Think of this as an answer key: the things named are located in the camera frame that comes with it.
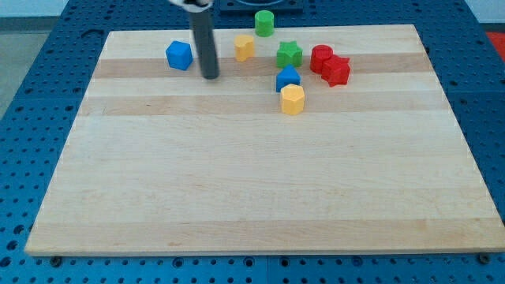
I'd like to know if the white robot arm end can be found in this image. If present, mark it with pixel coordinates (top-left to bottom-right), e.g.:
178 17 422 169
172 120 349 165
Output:
168 0 214 13

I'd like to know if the yellow hexagon block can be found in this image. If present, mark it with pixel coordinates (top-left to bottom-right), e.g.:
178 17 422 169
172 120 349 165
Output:
280 84 305 115

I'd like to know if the blue triangle block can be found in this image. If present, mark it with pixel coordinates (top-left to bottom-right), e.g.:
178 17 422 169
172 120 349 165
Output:
275 65 301 92

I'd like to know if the light wooden board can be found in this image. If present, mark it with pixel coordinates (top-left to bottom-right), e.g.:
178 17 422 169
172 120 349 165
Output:
25 24 504 256

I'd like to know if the green star block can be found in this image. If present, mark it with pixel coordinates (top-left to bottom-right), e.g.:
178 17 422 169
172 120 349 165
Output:
276 41 303 68

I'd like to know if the yellow heart block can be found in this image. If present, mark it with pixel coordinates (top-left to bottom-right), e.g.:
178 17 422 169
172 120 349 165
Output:
234 35 256 62

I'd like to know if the red star block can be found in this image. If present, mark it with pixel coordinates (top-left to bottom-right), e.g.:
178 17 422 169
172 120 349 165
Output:
321 55 351 88

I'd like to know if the red cylinder block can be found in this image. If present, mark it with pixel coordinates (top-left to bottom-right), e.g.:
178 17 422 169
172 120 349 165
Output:
310 44 334 74

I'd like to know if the blue cube block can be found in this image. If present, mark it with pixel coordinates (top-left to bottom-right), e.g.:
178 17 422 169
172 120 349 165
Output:
166 41 193 71

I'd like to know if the green cylinder block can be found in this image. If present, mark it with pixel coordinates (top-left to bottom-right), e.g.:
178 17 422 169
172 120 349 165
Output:
254 10 275 37

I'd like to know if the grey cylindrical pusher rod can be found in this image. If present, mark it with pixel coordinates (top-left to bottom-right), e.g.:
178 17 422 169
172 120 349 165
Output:
189 9 219 80

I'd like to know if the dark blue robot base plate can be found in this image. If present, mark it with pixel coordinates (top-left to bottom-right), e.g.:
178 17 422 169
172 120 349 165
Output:
215 0 305 14

